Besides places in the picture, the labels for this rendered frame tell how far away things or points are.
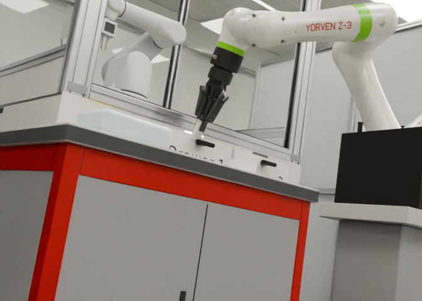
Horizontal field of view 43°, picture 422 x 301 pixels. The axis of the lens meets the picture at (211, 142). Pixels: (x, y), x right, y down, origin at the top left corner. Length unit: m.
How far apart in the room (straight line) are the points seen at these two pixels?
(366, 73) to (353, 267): 0.68
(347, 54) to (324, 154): 1.83
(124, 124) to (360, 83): 1.08
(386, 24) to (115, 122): 1.09
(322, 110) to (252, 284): 2.73
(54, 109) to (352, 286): 0.92
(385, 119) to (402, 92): 1.59
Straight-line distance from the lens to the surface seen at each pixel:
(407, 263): 1.44
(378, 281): 1.44
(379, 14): 1.78
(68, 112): 1.52
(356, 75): 1.86
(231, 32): 1.64
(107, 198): 0.89
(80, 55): 1.56
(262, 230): 1.13
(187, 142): 1.70
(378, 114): 1.81
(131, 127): 0.93
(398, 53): 3.50
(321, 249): 3.55
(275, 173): 2.00
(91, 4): 1.61
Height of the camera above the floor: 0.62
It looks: 10 degrees up
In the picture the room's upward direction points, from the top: 9 degrees clockwise
